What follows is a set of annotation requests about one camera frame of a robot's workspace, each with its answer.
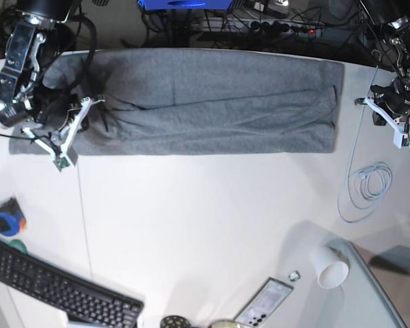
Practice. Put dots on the blue black tape measure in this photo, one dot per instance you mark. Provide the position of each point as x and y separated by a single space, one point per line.
12 219

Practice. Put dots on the black computer keyboard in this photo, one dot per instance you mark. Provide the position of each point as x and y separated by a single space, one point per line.
77 297

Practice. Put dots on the olive round container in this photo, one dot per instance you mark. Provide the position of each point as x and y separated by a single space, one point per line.
224 323

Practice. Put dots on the grey t-shirt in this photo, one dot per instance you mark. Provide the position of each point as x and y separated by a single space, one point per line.
201 101

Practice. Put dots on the glass side table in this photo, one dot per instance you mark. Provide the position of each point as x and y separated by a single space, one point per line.
376 292

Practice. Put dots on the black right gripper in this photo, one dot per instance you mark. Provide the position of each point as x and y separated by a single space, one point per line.
85 121

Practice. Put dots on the small green white packet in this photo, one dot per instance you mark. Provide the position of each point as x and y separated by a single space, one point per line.
294 276

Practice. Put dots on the white paper cup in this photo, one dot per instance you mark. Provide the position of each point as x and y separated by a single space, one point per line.
331 270

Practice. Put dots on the black dotted round lid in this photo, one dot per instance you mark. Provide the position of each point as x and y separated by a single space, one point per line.
175 322

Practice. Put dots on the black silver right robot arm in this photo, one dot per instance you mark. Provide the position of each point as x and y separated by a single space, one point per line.
32 47

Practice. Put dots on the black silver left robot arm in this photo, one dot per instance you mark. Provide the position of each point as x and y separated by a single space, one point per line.
389 23

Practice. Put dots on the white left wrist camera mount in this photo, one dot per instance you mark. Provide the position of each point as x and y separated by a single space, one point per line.
401 128

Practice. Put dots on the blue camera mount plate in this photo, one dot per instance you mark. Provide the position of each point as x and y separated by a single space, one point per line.
185 4

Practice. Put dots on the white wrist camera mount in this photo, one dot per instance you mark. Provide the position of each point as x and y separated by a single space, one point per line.
58 142
401 128

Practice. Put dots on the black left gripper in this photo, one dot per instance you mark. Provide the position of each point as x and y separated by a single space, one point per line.
377 116

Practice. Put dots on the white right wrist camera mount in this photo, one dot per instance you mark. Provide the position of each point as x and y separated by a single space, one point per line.
58 142

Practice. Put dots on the smartphone with clear case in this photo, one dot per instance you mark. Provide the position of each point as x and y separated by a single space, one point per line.
267 299

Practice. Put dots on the green tape roll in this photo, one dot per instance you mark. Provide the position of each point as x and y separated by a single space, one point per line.
18 245

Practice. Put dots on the black power strip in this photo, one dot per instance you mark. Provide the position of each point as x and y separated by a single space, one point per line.
277 28

